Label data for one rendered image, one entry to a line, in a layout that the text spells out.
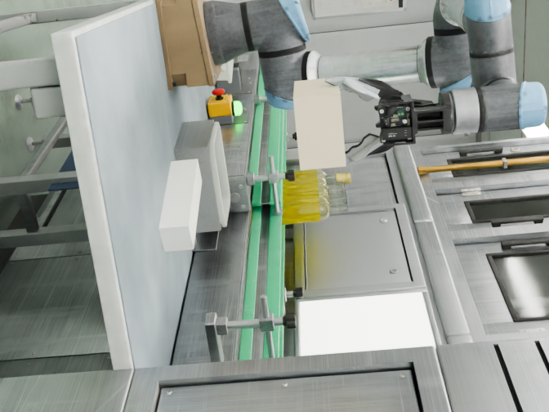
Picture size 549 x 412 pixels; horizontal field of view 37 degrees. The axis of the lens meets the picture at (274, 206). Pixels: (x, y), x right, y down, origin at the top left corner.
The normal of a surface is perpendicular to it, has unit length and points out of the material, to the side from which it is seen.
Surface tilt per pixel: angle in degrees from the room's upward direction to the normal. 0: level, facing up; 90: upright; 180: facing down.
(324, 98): 90
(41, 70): 90
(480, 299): 90
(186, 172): 90
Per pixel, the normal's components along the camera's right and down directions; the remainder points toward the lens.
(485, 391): -0.11, -0.88
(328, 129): -0.04, 0.31
